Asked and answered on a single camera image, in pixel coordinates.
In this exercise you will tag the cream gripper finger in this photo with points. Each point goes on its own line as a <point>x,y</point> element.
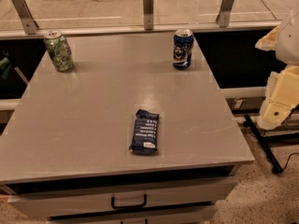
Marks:
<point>268,42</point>
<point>281,97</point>

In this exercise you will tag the green soda can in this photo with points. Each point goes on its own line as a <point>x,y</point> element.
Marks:
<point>58,50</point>

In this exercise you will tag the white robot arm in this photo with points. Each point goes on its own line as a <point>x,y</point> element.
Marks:
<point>287,46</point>

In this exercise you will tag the blue pepsi can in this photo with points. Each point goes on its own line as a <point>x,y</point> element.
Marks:
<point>182,52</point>

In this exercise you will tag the black metal stand leg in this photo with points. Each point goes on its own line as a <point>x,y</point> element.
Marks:
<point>265,142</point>

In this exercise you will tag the grey top drawer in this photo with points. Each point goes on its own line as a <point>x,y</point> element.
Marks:
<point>97,200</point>

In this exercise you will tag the grey drawer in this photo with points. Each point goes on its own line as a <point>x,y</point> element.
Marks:
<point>97,200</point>
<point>182,215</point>

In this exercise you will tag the grey lower drawer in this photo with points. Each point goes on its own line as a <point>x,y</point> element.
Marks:
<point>182,215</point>

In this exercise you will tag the dark blue snack bar wrapper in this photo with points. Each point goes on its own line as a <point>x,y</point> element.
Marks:
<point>144,141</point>

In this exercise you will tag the white horizontal rail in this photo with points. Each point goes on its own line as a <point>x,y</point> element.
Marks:
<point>243,92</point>

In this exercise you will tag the right metal bracket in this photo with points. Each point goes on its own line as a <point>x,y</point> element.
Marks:
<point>224,15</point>

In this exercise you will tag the metal bracket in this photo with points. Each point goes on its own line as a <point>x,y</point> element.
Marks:
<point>29,25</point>
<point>224,15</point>
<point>148,14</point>

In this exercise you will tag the middle metal bracket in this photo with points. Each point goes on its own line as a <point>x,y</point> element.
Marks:
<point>148,14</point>

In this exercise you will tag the black drawer handle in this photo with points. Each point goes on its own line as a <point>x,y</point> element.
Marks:
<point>129,203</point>

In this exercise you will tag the left metal bracket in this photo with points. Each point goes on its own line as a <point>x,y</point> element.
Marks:
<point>29,25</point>

